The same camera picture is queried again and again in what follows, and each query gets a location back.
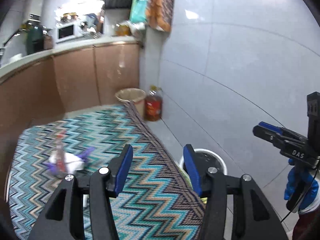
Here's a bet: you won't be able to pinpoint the person's right hand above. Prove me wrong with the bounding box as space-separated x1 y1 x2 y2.
284 158 320 213

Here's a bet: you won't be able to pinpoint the copper kitchen counter cabinets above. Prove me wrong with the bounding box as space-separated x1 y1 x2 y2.
0 36 144 150

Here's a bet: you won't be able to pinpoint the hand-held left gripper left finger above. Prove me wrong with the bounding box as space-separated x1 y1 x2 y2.
29 144 134 240

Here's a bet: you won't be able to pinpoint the cooking oil bottle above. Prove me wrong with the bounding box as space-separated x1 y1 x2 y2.
144 85 163 122

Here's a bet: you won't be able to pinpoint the blue grey cloth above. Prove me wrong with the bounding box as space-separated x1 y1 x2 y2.
82 14 99 25

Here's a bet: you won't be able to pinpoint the glass pot with lid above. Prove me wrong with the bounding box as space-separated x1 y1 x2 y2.
61 12 78 24

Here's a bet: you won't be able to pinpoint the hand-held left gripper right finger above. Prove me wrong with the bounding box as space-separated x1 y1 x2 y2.
182 144 288 240

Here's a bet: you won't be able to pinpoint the white water heater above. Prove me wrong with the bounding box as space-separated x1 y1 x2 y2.
26 12 42 27

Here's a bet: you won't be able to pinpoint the beige waste bin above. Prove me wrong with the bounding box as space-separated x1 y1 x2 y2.
115 88 147 120

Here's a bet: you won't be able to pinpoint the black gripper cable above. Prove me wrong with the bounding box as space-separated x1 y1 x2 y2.
280 165 320 223

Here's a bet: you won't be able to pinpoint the zigzag knitted table cloth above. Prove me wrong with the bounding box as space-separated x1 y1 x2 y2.
6 102 208 240

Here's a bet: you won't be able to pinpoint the white microwave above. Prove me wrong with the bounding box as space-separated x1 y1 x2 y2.
55 22 83 43

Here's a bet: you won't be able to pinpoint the orange floral apron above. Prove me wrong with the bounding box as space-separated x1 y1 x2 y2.
146 0 175 32

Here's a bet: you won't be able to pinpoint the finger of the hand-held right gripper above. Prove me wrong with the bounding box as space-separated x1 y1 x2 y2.
259 121 307 142
252 125 282 153

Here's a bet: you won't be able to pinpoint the white tissue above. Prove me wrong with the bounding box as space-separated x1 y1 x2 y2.
49 152 85 173

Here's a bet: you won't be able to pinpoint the white bin with black liner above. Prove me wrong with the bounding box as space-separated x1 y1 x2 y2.
179 149 228 183

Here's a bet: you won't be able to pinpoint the person's right forearm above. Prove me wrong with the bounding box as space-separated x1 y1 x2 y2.
292 180 320 240

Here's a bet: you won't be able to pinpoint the teal plastic bag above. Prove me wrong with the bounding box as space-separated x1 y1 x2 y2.
129 0 148 23

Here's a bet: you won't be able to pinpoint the yellow food bag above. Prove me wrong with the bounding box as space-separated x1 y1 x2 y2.
115 21 145 37

